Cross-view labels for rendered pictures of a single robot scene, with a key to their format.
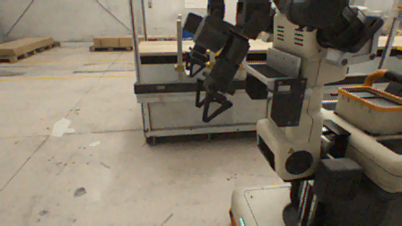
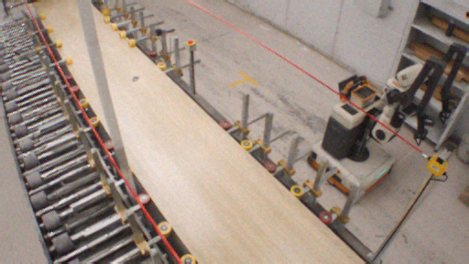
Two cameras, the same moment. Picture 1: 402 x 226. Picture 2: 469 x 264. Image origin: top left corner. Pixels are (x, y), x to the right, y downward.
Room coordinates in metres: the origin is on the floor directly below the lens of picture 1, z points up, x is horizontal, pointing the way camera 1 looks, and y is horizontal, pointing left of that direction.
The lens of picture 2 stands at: (3.05, 0.77, 2.58)
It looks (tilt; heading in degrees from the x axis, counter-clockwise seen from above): 43 degrees down; 238
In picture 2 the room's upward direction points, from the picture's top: 3 degrees clockwise
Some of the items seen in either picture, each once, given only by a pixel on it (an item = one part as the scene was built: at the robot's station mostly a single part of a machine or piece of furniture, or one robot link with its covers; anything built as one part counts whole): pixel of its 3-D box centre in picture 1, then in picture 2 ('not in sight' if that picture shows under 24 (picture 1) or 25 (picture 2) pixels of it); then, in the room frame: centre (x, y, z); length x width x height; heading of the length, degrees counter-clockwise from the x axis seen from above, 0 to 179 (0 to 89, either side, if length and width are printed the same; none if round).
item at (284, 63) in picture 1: (274, 82); (405, 111); (0.82, -0.27, 0.99); 0.28 x 0.16 x 0.22; 8
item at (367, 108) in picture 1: (369, 108); (363, 96); (0.87, -0.67, 0.87); 0.23 x 0.15 x 0.11; 8
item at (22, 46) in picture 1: (21, 45); not in sight; (7.01, 4.94, 0.23); 2.41 x 0.77 x 0.17; 9
